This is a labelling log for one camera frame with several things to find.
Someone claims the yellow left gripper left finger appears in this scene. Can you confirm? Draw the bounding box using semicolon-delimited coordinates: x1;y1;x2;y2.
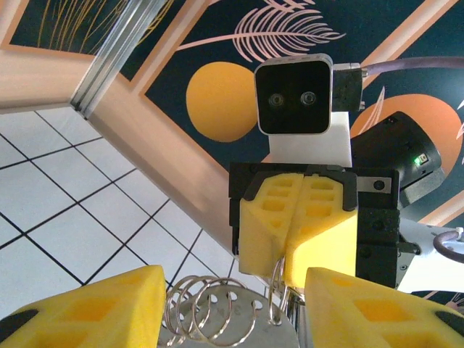
0;264;167;348

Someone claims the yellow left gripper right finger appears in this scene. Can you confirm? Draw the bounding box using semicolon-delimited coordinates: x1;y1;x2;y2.
305;267;464;348

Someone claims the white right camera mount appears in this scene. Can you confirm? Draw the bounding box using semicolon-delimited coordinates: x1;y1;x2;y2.
267;110;353;170

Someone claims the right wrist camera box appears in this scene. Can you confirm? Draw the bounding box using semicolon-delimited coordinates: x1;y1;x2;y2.
253;53;364;136

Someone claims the aluminium corner post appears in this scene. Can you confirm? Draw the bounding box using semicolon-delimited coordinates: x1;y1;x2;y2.
70;0;171;121

